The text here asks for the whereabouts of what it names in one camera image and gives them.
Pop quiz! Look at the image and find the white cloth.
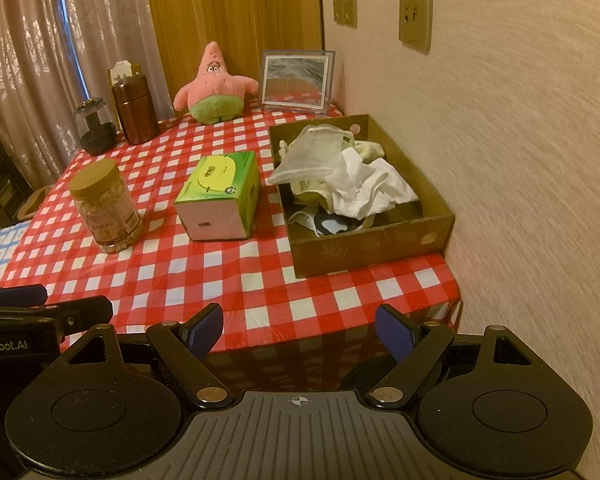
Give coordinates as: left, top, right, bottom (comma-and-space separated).
325, 147, 420, 221

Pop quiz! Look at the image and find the black metal rack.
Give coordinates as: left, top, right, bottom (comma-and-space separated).
0, 106, 34, 237

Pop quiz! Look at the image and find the beige wall socket plate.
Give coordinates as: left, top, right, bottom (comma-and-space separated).
398, 0, 434, 53

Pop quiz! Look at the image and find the brown cylindrical canister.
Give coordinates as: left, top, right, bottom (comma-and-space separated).
111, 74, 161, 146

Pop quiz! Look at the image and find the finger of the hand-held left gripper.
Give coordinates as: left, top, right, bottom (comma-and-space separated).
45, 296, 114, 346
0, 284, 48, 307

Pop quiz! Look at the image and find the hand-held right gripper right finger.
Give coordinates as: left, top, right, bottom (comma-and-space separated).
367, 304, 528, 408

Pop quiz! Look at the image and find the glass jar with dark contents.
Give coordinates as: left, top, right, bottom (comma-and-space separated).
74, 99, 116, 156

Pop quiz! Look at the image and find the sheer patterned curtain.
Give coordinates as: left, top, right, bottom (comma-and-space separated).
0, 0, 172, 221

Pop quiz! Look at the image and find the pale green cloth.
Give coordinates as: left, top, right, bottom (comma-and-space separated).
291, 176, 333, 207

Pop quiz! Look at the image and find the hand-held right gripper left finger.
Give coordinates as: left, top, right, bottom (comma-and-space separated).
60, 302, 230, 408

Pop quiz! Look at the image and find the plastic jar with brown lid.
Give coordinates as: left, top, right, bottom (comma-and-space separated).
69, 158, 145, 255

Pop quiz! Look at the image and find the black ring shaped cloth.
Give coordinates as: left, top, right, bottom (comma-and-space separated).
312, 209, 377, 237

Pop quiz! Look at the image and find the wooden wardrobe panel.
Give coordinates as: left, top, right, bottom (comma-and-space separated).
143, 0, 325, 122

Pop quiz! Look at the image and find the pink starfish plush toy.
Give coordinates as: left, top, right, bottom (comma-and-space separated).
173, 42, 259, 126

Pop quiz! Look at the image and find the white topped wooden holder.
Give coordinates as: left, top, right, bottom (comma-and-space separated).
108, 59, 142, 87

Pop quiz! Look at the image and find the brown cardboard box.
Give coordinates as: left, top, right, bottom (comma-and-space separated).
268, 114, 456, 280

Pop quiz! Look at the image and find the red checkered tablecloth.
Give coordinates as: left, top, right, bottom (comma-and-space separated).
0, 102, 464, 392

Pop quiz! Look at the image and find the green tissue box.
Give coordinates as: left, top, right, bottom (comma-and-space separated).
173, 151, 260, 241

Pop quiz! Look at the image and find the clear acrylic picture frame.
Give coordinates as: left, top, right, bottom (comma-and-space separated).
258, 50, 337, 116

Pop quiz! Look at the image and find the beige wall switch plate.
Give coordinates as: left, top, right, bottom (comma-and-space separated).
332, 0, 357, 29

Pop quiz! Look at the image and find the blue checkered cloth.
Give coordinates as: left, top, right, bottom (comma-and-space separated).
0, 220, 32, 291

